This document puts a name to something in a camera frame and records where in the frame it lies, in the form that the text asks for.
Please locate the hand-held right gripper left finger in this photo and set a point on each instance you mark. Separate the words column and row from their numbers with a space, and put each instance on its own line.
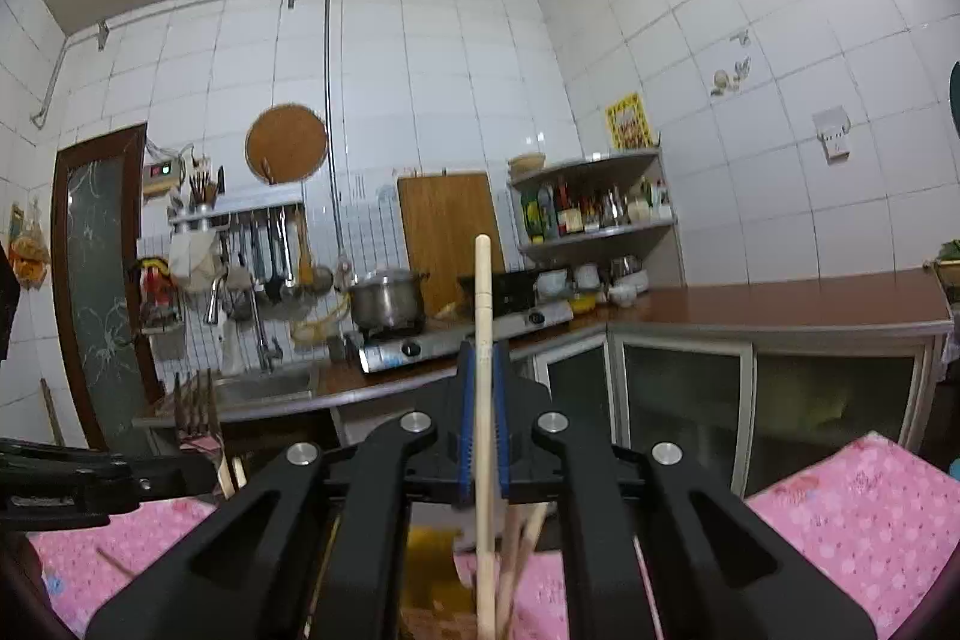
column 466, row 400

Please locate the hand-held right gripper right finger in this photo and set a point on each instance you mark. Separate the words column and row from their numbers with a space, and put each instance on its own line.
column 502, row 400

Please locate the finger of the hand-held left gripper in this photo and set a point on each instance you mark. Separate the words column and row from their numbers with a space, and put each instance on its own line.
column 150, row 476

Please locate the yellow slotted utensil holder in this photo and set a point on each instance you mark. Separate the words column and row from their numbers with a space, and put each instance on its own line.
column 431, row 565

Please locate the row of hanging kitchen utensils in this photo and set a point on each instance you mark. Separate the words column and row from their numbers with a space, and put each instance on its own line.
column 285, row 257

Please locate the steel gas stove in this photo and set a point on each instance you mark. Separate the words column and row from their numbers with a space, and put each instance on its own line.
column 420, row 347

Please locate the wooden stick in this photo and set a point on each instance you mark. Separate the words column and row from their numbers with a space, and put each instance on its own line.
column 54, row 411

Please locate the black wok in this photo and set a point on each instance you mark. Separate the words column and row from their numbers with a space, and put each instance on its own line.
column 517, row 291

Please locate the steel cooking pot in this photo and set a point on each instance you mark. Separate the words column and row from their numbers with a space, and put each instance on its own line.
column 386, row 302

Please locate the stack of white bowls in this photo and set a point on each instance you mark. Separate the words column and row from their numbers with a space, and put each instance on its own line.
column 592, row 284

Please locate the steel sink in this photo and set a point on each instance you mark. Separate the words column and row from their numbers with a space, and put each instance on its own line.
column 266, row 385

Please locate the rectangular wooden cutting board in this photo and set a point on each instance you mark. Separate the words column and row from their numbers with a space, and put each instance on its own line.
column 442, row 235

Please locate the steel faucet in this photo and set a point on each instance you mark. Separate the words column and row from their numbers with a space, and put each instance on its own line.
column 262, row 340

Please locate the red and yellow cloth item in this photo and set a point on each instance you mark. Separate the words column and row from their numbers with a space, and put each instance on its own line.
column 154, row 287

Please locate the metal corner shelf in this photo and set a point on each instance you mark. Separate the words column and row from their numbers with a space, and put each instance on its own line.
column 600, row 233

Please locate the brown door with frosted glass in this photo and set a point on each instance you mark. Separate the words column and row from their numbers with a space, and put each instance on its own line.
column 94, row 280

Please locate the row of condiment bottles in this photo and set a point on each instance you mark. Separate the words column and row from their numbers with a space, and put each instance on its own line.
column 592, row 209

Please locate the white cloth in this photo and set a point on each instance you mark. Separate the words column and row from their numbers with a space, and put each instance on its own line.
column 193, row 261

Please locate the beige bowl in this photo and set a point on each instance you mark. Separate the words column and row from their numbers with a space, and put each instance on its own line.
column 527, row 164

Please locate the orange plastic bag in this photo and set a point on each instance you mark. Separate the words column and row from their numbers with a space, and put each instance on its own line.
column 28, row 250

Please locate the kitchen counter with cabinets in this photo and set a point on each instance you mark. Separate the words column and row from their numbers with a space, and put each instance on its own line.
column 750, row 317

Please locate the utensil cup on rack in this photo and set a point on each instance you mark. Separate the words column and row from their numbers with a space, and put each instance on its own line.
column 204, row 194

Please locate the vertical metal pipe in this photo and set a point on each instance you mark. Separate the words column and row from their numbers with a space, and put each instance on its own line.
column 330, row 123

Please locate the round woven board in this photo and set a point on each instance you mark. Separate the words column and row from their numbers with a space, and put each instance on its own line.
column 286, row 144

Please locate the pink floral tablecloth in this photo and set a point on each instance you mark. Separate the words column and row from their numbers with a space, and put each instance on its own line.
column 847, row 520

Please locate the green vegetables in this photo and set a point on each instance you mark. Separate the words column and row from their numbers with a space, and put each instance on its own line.
column 951, row 251

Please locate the round green board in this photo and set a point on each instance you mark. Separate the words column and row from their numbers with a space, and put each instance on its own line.
column 955, row 100

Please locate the wall control box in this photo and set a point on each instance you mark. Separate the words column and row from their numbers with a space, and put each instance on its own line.
column 163, row 177

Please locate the yellow wall poster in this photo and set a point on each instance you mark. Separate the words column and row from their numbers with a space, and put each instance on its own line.
column 628, row 121

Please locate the white wall socket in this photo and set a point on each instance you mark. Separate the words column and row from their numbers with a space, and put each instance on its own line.
column 832, row 136

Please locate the horizontal wall pipe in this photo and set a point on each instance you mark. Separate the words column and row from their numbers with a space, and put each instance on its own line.
column 150, row 14

